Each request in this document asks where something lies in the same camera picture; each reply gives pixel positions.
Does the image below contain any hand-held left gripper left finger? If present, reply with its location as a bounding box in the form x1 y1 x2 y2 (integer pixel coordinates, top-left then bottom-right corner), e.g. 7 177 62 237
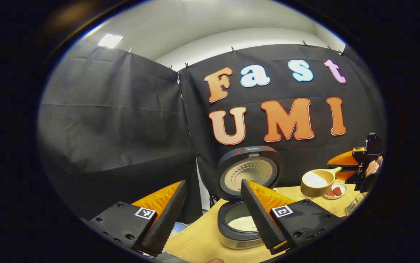
80 180 188 257

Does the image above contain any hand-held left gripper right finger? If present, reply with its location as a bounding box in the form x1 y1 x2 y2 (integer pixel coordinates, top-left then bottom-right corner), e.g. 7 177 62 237
240 178 344 256

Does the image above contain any white rice heap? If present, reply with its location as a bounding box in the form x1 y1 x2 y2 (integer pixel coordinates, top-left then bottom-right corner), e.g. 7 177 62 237
228 216 258 232

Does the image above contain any clear chopstick holder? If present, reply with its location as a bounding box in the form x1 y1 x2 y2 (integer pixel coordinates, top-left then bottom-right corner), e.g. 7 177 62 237
345 193 364 216

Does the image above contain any white rice spoonful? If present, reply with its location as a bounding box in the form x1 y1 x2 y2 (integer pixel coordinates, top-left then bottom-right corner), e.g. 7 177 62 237
305 172 328 187

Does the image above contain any wooden spoon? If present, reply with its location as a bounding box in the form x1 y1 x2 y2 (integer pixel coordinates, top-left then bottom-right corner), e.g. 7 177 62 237
300 166 343 198

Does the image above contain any dark grey rice cooker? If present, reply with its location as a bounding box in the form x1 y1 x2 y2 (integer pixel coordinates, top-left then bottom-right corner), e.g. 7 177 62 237
215 145 285 250

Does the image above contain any pale blue white object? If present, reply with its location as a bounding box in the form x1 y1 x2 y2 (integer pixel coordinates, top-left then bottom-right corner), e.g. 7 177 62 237
169 221 189 240

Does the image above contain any white round plate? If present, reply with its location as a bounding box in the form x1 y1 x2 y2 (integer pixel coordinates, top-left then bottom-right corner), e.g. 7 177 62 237
323 183 348 200

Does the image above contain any black backdrop cloth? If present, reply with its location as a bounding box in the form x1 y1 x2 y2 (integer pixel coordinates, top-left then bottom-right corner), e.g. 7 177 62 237
38 43 386 223

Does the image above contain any row of backdrop clips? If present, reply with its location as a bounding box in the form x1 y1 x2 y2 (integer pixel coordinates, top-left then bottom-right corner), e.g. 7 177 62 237
127 40 345 70

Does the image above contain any ceiling light panel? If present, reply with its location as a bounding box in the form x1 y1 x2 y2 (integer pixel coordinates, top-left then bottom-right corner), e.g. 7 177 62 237
97 34 125 49

